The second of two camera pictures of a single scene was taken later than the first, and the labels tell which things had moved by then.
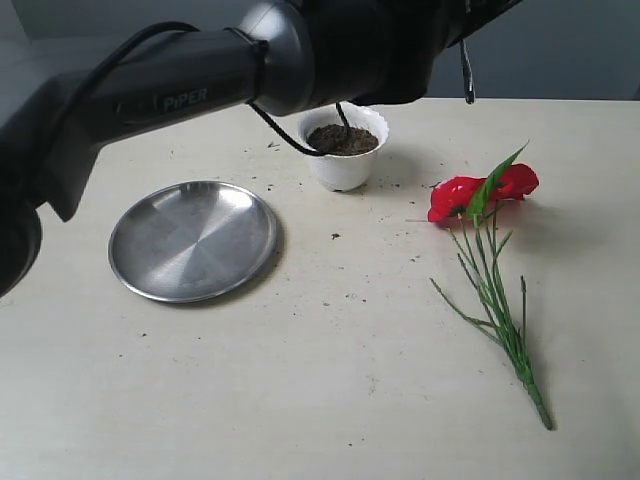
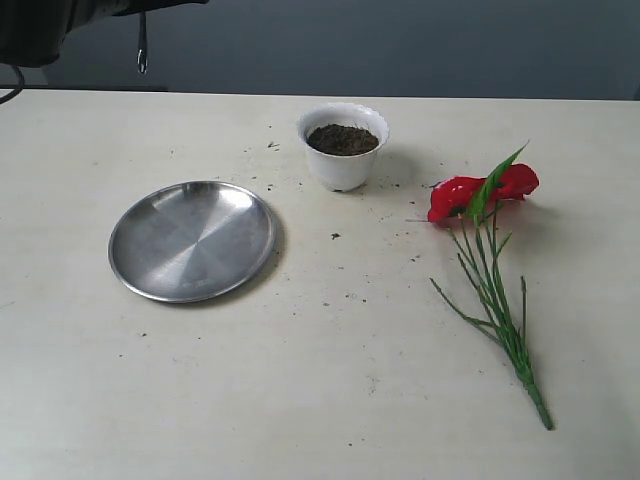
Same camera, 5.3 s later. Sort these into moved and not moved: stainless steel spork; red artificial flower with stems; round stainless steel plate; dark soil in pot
Moved: stainless steel spork
Not moved: dark soil in pot; red artificial flower with stems; round stainless steel plate
